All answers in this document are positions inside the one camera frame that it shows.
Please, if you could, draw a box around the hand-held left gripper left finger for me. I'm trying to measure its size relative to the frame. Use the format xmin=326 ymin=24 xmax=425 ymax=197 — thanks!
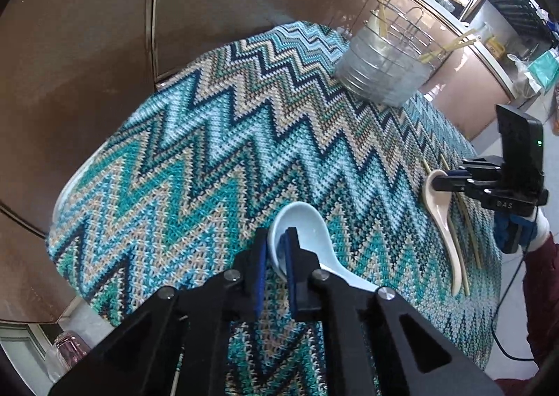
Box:
xmin=48 ymin=228 xmax=269 ymax=396

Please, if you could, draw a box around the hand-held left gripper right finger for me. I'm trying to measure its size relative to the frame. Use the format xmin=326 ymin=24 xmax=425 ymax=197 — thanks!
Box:
xmin=282 ymin=228 xmax=503 ymax=396

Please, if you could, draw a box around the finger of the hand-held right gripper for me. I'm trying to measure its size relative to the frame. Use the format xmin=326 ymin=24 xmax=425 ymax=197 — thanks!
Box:
xmin=434 ymin=175 xmax=476 ymax=197
xmin=450 ymin=157 xmax=504 ymax=181

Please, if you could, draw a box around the beige ceramic spoon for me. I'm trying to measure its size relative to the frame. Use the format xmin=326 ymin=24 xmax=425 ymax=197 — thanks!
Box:
xmin=424 ymin=169 xmax=464 ymax=297

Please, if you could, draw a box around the white ceramic spoon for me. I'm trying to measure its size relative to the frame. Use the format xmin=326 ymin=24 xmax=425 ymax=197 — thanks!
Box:
xmin=267 ymin=201 xmax=380 ymax=293

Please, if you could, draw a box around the row of bamboo chopsticks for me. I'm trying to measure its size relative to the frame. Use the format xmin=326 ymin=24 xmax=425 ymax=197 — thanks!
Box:
xmin=421 ymin=155 xmax=483 ymax=297

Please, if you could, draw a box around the wire utensil holder with cup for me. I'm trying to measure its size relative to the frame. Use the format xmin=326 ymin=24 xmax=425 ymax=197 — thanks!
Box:
xmin=334 ymin=7 xmax=443 ymax=109

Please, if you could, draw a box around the person's right forearm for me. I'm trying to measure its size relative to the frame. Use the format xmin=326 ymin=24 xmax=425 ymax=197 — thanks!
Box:
xmin=522 ymin=234 xmax=559 ymax=368

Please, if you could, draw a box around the person's right hand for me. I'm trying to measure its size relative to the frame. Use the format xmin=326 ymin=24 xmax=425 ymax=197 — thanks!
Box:
xmin=495 ymin=207 xmax=550 ymax=254

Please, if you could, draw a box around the clear plastic bag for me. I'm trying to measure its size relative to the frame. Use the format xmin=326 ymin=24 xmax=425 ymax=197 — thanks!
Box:
xmin=506 ymin=53 xmax=542 ymax=96

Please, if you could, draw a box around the teal plastic bag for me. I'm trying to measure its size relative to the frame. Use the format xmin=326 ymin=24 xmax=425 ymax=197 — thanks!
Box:
xmin=525 ymin=50 xmax=559 ymax=88

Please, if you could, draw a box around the black dish rack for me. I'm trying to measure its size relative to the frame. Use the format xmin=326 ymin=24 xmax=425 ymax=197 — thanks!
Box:
xmin=486 ymin=0 xmax=552 ymax=45

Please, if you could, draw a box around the zigzag knitted tablecloth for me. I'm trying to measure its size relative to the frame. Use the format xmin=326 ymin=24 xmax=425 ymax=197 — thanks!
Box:
xmin=46 ymin=21 xmax=503 ymax=396

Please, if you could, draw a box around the clear glass jar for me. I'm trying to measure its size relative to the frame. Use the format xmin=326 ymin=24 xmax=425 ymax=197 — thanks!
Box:
xmin=47 ymin=332 xmax=92 ymax=383

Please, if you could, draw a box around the black cable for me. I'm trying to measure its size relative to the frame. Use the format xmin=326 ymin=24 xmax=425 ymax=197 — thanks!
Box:
xmin=493 ymin=248 xmax=540 ymax=362

